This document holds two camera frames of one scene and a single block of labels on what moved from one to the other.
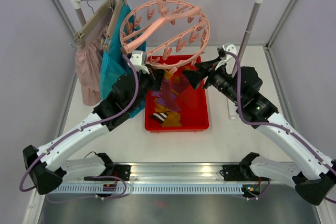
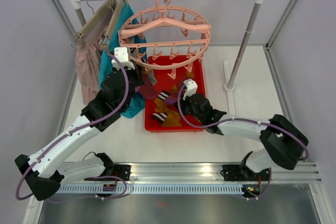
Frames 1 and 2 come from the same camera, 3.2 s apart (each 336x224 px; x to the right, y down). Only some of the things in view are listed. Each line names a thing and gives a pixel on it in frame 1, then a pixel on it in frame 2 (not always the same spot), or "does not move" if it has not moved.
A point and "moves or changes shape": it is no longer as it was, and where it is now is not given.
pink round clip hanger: (171, 34) moves or changes shape
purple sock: (168, 96) moves or changes shape
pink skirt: (87, 59) does not move
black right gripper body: (215, 76) -> (187, 109)
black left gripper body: (147, 82) -> (134, 79)
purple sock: (177, 84) moves or changes shape
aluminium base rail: (175, 174) does not move
